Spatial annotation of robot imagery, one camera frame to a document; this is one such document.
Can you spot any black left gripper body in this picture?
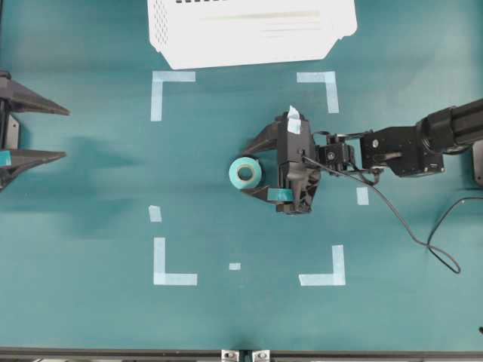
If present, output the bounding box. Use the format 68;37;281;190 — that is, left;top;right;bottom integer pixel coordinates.
1;111;20;149

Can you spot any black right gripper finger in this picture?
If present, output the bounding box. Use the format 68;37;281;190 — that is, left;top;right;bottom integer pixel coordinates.
241;186;294;204
241;121;279;155

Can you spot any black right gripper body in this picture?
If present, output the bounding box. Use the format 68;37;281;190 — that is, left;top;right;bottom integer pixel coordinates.
275;112;321;215

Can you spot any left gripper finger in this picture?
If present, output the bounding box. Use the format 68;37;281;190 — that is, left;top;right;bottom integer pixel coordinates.
1;149;66;191
1;70;70;116

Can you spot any teal tape roll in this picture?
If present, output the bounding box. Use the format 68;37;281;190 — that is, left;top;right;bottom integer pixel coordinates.
229;157;262;190

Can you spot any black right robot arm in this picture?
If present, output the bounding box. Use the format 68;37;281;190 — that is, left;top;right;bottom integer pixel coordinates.
241;100;482;214

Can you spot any small tape piece right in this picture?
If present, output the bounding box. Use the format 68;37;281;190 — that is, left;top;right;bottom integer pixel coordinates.
356;187;369;206

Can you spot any small tape piece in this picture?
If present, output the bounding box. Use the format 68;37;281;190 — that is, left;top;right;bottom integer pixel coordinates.
356;187;369;206
229;262;242;271

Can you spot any small tape piece bottom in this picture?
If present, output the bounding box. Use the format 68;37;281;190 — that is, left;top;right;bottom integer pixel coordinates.
229;262;242;271

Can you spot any pale tape corner top right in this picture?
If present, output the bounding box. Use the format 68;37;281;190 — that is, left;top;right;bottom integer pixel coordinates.
296;71;340;115

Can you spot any pale tape corner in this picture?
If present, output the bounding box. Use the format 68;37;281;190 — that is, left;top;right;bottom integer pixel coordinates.
298;244;346;287
150;71;196;122
296;71;340;115

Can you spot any pale tape corner bottom right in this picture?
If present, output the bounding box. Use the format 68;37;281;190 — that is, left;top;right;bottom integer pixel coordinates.
298;244;346;287

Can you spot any small pale tape marker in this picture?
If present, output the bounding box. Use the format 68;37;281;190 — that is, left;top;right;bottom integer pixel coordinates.
148;205;162;222

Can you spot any pale tape corner top left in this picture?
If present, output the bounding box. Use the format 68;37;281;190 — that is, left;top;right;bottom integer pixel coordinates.
150;71;196;122

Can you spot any white perforated plastic basket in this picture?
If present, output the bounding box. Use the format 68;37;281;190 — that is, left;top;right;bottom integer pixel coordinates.
147;0;358;70

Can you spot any pale tape corner marker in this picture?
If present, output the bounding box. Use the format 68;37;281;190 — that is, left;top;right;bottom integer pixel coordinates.
152;236;198;287

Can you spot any black cable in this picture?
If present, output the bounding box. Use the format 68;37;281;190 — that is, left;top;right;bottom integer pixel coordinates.
301;156;483;275

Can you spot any black aluminium frame rail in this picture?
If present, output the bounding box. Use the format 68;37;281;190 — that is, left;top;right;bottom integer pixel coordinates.
1;347;482;361

